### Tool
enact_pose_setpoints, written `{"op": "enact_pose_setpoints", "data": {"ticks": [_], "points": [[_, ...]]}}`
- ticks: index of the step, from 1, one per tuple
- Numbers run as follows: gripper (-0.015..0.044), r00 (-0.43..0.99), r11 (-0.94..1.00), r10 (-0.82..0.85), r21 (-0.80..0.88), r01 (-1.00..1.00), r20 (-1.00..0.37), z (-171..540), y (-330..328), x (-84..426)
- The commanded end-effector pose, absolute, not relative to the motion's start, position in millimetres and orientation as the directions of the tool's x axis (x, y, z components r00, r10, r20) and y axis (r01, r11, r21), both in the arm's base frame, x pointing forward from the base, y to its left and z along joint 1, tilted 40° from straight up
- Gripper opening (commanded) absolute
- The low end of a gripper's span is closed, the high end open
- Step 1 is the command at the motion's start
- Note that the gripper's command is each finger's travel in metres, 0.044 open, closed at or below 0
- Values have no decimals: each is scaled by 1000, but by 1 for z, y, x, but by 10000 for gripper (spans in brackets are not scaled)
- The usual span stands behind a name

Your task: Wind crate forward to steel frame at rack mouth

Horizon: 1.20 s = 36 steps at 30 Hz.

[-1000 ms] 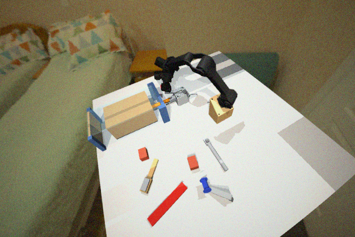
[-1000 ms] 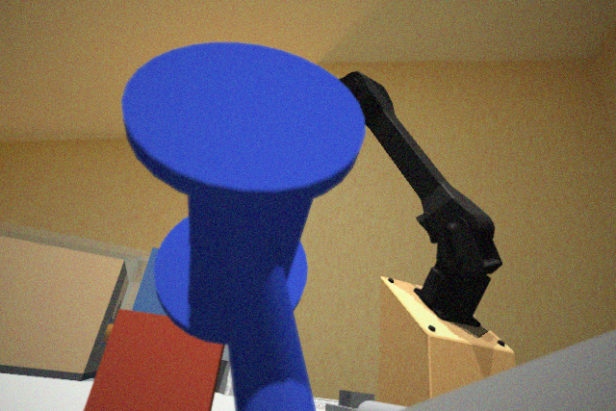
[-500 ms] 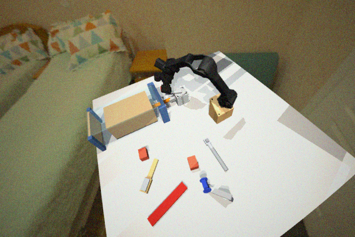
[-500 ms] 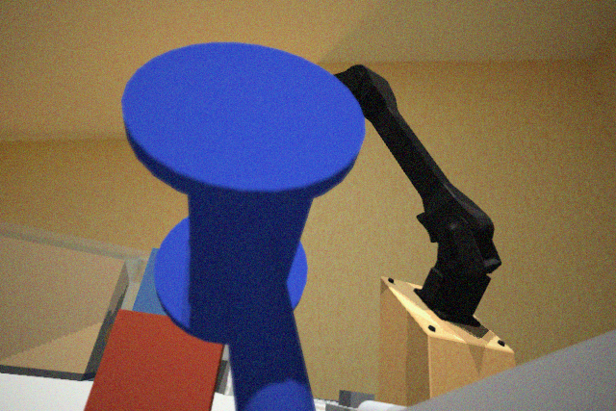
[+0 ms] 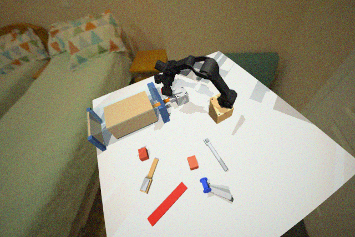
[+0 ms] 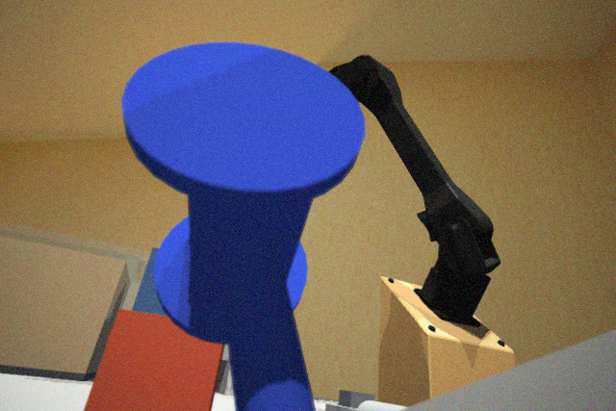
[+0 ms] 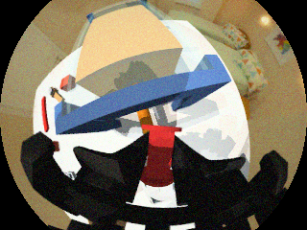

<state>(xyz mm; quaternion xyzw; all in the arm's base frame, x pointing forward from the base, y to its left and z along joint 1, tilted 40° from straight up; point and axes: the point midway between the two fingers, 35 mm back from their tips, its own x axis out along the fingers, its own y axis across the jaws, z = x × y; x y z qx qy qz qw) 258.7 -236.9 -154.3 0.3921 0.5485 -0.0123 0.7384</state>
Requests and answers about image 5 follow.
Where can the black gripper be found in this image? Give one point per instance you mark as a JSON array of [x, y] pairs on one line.
[[166, 89]]

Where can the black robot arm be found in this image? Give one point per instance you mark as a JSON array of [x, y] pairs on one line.
[[209, 70]]

